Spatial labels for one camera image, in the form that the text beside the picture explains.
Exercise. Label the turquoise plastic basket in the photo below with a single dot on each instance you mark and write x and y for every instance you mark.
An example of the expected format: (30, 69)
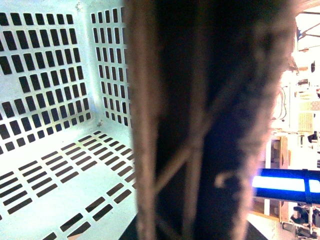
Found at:
(67, 168)

